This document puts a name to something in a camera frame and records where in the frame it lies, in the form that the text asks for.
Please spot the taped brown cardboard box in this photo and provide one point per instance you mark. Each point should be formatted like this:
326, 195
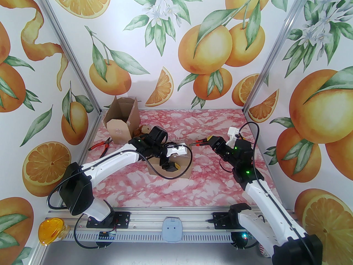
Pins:
184, 164

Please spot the red and black utility knife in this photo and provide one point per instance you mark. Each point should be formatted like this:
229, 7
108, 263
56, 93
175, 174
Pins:
198, 143

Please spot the brown plush toy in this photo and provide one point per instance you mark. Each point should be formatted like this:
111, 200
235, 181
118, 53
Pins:
142, 130

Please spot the printed brown cardboard box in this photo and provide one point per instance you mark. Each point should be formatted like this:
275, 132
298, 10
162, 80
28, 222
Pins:
118, 131

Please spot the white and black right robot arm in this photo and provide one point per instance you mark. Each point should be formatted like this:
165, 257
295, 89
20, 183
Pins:
264, 200

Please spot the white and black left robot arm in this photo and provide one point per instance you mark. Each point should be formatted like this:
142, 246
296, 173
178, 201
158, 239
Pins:
110, 159

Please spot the small circuit board green light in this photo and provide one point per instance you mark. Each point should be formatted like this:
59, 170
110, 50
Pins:
244, 235

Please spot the small blue circuit board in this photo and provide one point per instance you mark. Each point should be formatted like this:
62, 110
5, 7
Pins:
107, 235

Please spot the flag print pouch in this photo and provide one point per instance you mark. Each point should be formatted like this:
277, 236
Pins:
265, 254

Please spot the orange translucent dome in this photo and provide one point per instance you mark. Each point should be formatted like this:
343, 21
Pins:
51, 229

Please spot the aluminium frame rail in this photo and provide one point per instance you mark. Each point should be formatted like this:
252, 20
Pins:
149, 221

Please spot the grey plastic mount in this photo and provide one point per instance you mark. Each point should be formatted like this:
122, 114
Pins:
171, 229

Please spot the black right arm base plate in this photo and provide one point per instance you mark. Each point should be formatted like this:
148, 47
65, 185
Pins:
219, 219

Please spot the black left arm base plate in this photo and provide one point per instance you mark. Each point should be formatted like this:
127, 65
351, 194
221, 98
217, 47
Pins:
122, 219

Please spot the aluminium corner post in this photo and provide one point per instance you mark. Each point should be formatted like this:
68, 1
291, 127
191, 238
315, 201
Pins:
73, 54
275, 51

